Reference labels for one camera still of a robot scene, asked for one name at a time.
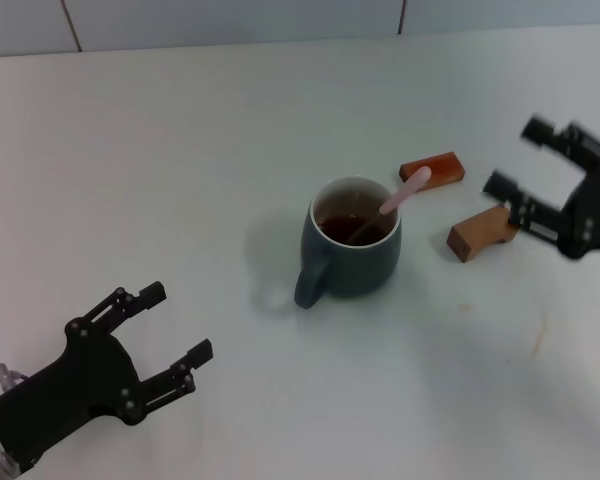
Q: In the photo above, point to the reddish wooden spoon rest block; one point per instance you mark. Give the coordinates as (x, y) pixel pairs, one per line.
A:
(445, 170)

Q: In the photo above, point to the grey ceramic cup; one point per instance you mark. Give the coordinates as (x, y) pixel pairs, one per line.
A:
(360, 270)

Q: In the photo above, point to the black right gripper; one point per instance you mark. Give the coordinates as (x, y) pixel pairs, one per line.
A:
(597, 215)

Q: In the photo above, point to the dark brown tea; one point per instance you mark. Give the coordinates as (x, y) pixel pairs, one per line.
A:
(340, 227)

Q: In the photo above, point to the light brown wooden block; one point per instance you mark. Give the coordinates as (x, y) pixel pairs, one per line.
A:
(472, 235)

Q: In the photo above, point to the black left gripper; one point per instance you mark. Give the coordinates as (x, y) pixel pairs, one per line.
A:
(75, 390)

